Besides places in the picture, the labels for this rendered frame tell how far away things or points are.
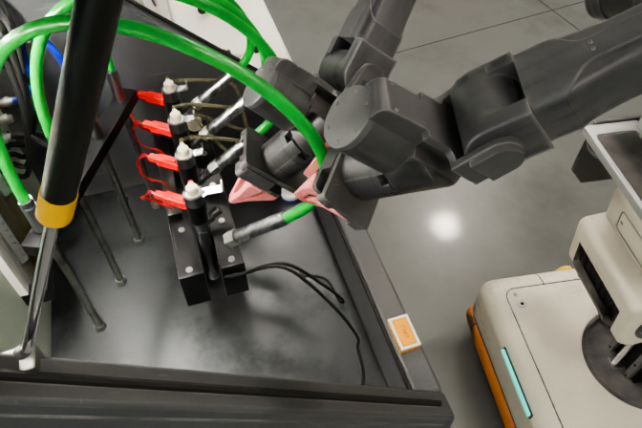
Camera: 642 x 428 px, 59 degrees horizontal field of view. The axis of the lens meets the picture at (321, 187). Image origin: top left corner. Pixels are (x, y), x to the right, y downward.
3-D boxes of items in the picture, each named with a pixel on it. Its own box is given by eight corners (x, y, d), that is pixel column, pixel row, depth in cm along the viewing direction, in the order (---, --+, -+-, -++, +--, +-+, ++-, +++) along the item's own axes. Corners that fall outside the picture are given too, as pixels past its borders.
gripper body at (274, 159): (238, 133, 73) (274, 99, 70) (296, 167, 79) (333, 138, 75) (236, 170, 69) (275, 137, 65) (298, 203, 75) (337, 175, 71)
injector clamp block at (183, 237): (253, 311, 97) (245, 261, 85) (195, 328, 95) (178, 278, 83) (216, 173, 118) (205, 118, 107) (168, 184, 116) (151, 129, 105)
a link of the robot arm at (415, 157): (469, 194, 50) (475, 136, 52) (418, 166, 46) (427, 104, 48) (410, 203, 55) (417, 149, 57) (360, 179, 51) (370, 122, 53)
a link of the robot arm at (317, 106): (358, 139, 67) (354, 107, 71) (315, 109, 63) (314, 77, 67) (318, 169, 70) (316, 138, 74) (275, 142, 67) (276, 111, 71)
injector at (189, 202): (236, 276, 94) (220, 193, 78) (206, 285, 93) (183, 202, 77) (233, 263, 96) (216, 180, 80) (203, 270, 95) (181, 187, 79)
